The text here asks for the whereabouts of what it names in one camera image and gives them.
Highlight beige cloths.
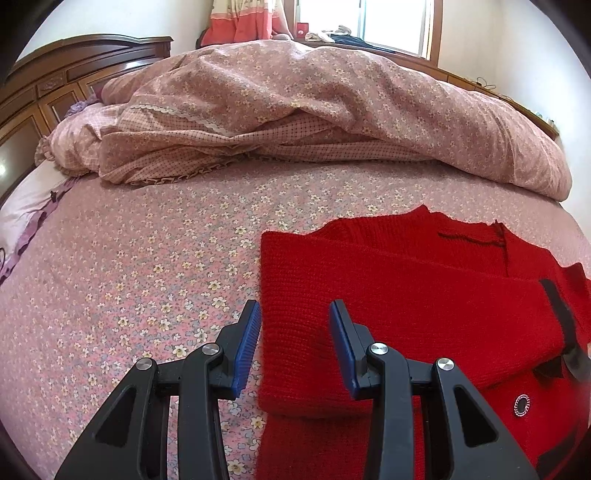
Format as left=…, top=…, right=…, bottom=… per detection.
left=307, top=25, right=354, bottom=43

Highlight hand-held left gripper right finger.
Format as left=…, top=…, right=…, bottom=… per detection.
left=328, top=300, right=541, bottom=480

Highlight pink floral quilt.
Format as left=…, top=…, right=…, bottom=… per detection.
left=36, top=39, right=573, bottom=201

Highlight purple ruffled cloth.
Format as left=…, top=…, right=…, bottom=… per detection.
left=67, top=95, right=102, bottom=118

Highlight brown wooden headboard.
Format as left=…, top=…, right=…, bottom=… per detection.
left=0, top=36, right=174, bottom=204

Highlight dark blue cloth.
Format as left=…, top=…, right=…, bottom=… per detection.
left=332, top=36, right=393, bottom=52

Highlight red knitted sweater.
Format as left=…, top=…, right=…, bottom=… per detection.
left=255, top=205, right=591, bottom=480

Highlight white and purple pillow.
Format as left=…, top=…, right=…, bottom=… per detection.
left=0, top=161, right=70, bottom=287

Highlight cream and red curtain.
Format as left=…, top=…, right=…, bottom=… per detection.
left=201, top=0, right=296, bottom=47

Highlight window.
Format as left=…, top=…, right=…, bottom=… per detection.
left=293, top=0, right=444, bottom=61

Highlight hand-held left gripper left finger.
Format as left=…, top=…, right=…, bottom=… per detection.
left=54, top=299, right=262, bottom=480

